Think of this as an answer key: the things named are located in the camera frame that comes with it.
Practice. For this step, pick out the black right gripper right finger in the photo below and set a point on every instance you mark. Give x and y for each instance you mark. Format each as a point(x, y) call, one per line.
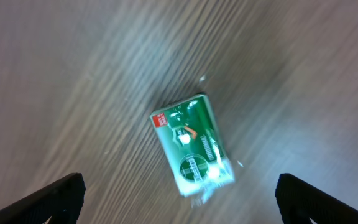
point(300, 202)

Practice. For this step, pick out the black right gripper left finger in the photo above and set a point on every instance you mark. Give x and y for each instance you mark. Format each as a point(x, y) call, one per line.
point(59, 202)

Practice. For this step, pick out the green soap packet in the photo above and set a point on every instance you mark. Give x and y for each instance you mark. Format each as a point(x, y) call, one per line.
point(189, 135)

